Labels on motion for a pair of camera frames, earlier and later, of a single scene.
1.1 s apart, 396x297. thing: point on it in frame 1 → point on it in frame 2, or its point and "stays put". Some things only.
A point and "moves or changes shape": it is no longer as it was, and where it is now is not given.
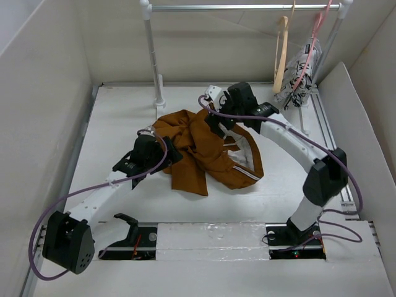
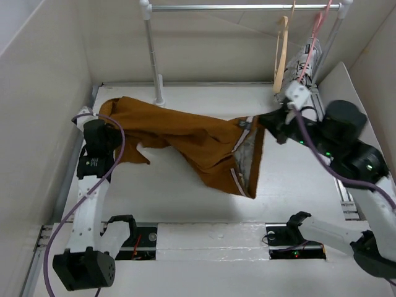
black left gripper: [173, 156] → [117, 138]
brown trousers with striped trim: [229, 162] moves or changes shape
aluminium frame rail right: [349, 206] stays put
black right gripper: [213, 121] → [276, 122]
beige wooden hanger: [286, 23] stays put
